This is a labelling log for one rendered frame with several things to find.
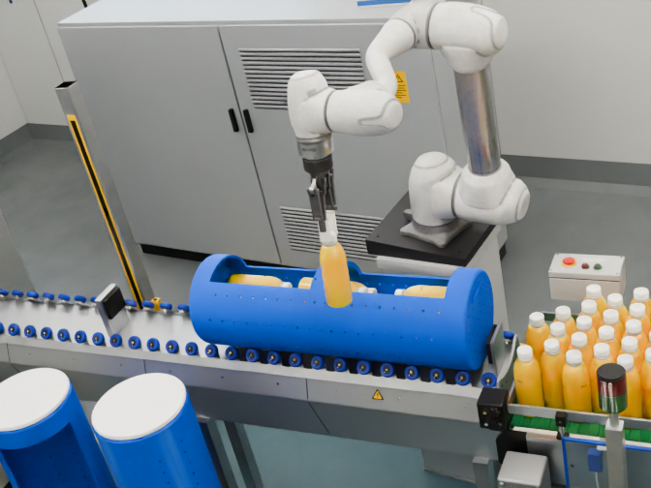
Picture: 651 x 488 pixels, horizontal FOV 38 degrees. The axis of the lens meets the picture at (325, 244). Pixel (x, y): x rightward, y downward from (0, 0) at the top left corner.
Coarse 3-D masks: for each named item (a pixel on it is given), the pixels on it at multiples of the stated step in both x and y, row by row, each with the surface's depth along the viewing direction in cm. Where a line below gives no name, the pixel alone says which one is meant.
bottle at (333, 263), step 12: (336, 240) 247; (324, 252) 247; (336, 252) 246; (324, 264) 248; (336, 264) 247; (324, 276) 250; (336, 276) 248; (348, 276) 251; (336, 288) 250; (348, 288) 251; (336, 300) 252; (348, 300) 253
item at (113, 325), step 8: (112, 288) 322; (104, 296) 318; (112, 296) 320; (120, 296) 324; (96, 304) 318; (104, 304) 317; (112, 304) 320; (120, 304) 324; (104, 312) 319; (112, 312) 320; (120, 312) 327; (104, 320) 321; (112, 320) 323; (120, 320) 327; (128, 320) 331; (112, 328) 323; (120, 328) 327
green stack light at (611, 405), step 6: (600, 396) 212; (606, 396) 211; (618, 396) 210; (624, 396) 211; (600, 402) 214; (606, 402) 211; (612, 402) 211; (618, 402) 211; (624, 402) 212; (600, 408) 215; (606, 408) 212; (612, 408) 212; (618, 408) 212; (624, 408) 212
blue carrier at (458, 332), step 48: (192, 288) 288; (240, 288) 282; (288, 288) 275; (384, 288) 289; (480, 288) 263; (240, 336) 285; (288, 336) 276; (336, 336) 269; (384, 336) 262; (432, 336) 255; (480, 336) 265
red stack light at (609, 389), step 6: (624, 378) 209; (600, 384) 210; (606, 384) 209; (612, 384) 208; (618, 384) 208; (624, 384) 209; (600, 390) 211; (606, 390) 210; (612, 390) 209; (618, 390) 209; (624, 390) 210; (612, 396) 210
